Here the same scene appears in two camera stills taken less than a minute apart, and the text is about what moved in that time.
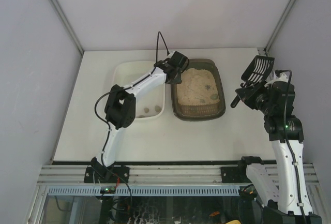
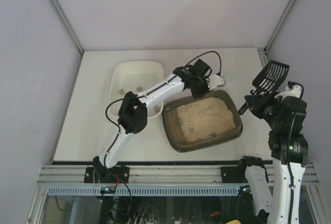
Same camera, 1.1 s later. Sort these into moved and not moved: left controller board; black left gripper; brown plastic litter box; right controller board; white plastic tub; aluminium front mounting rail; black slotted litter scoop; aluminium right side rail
Moved: brown plastic litter box; black left gripper; black slotted litter scoop
Not moved: white plastic tub; right controller board; left controller board; aluminium front mounting rail; aluminium right side rail
